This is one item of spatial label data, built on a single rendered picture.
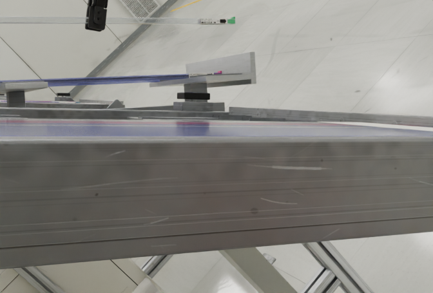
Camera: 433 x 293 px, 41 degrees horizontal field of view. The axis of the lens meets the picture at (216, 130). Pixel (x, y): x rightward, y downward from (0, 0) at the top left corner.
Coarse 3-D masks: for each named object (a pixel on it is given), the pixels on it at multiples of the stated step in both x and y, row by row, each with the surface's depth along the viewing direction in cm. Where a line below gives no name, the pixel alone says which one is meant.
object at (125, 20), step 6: (0, 18) 102; (6, 18) 103; (12, 18) 103; (18, 18) 104; (24, 18) 104; (30, 18) 104; (36, 18) 105; (42, 18) 105; (48, 18) 106; (54, 18) 106; (60, 18) 107; (66, 18) 107; (72, 18) 108; (78, 18) 108; (84, 18) 109; (108, 18) 111; (114, 18) 111; (120, 18) 112; (126, 18) 112; (132, 18) 113; (138, 18) 113; (144, 18) 114; (150, 18) 114; (156, 18) 115; (162, 18) 115; (168, 18) 116; (174, 18) 116; (180, 18) 117; (186, 18) 117; (192, 18) 118; (198, 18) 118
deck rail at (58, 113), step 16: (0, 112) 91; (16, 112) 92; (32, 112) 93; (48, 112) 94; (64, 112) 95; (80, 112) 96; (96, 112) 97; (112, 112) 98; (128, 112) 99; (144, 112) 100; (160, 112) 102; (176, 112) 103; (192, 112) 104; (208, 112) 105; (224, 112) 106
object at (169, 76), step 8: (0, 80) 110; (8, 80) 111; (16, 80) 111; (24, 80) 112; (32, 80) 112; (48, 80) 114; (56, 80) 114; (64, 80) 115; (72, 80) 116; (80, 80) 116; (88, 80) 117; (96, 80) 118; (104, 80) 118; (112, 80) 119; (120, 80) 120; (128, 80) 121; (136, 80) 121
